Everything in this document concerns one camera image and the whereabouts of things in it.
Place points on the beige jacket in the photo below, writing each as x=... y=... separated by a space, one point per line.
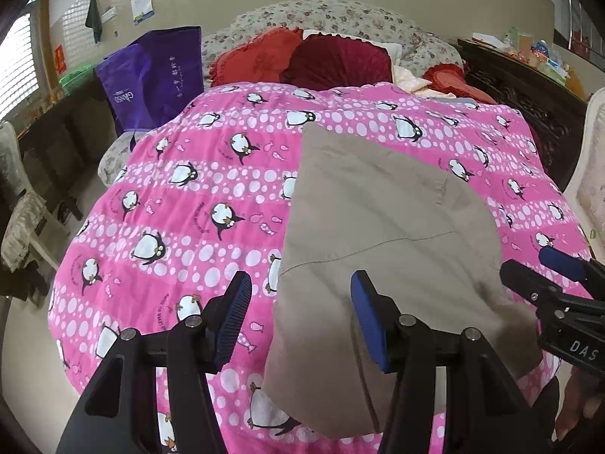
x=425 y=238

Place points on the small red cushion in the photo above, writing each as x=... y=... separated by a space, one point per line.
x=449 y=78

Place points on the purple shopping bag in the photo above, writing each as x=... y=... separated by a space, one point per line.
x=151 y=80

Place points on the bright red pillow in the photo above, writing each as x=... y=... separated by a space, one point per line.
x=262 y=59

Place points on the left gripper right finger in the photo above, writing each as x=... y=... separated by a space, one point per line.
x=485 y=410

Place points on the peach pillow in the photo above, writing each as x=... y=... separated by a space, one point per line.
x=406 y=81

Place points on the cream chair right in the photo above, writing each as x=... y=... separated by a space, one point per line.
x=585 y=191

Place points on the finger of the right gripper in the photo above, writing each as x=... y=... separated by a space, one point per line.
x=588 y=273
x=539 y=291

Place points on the pink penguin blanket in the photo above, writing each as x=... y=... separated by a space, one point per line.
x=208 y=194

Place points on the floral headboard cover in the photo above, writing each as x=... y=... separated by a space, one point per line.
x=420 y=49

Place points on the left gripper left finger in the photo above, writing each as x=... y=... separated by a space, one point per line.
x=117 y=412

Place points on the patterned chair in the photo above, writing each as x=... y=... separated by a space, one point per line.
x=26 y=207

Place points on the dark wooden side cabinet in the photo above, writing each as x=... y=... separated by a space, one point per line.
x=555 y=115

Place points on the person's right hand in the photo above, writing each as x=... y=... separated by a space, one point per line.
x=581 y=401

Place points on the dark red velvet pillow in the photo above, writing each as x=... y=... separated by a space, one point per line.
x=324 y=62

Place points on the dark hanging cloth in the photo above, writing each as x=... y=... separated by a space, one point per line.
x=93 y=21

